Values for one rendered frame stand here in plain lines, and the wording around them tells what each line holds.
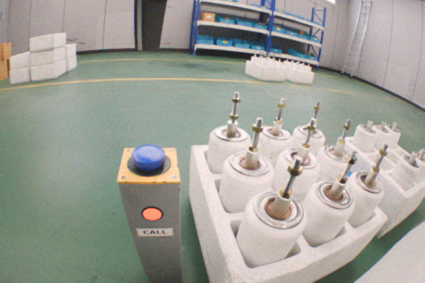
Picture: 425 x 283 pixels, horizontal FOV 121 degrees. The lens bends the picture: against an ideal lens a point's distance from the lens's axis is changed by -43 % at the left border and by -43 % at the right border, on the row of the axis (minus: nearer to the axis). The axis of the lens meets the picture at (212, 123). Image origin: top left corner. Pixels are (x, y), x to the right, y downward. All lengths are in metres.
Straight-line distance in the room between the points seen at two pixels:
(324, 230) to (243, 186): 0.17
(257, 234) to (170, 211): 0.12
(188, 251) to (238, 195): 0.23
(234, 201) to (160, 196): 0.18
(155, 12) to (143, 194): 0.19
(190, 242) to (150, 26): 0.48
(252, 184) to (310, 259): 0.17
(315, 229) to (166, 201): 0.25
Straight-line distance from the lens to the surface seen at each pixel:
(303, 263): 0.36
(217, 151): 0.46
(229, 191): 0.38
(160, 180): 0.23
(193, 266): 0.51
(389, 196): 0.72
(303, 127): 0.61
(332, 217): 0.35
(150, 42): 0.20
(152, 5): 0.20
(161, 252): 0.35
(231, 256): 0.33
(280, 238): 0.29
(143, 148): 0.25
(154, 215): 0.26
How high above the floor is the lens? 0.46
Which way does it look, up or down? 24 degrees down
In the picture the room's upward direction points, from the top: 6 degrees clockwise
